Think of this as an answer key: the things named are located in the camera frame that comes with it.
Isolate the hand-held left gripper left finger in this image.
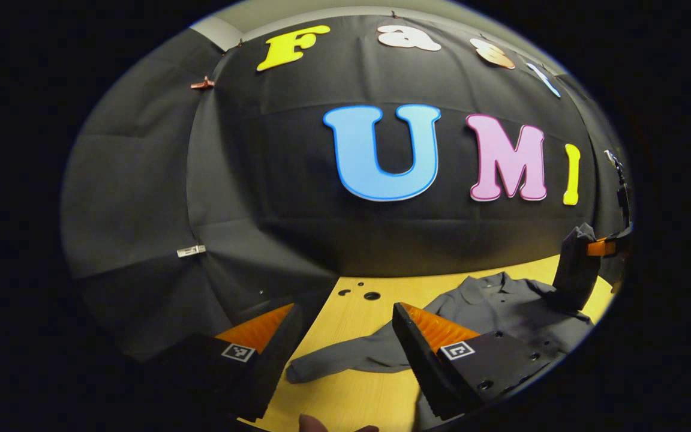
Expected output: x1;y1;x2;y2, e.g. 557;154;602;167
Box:
142;302;304;424

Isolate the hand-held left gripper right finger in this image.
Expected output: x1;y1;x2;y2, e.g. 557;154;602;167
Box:
392;302;553;421

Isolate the grey button-up shirt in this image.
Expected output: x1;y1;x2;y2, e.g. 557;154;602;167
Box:
286;223;599;432

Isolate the black backdrop cloth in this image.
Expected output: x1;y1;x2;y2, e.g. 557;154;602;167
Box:
61;13;634;361

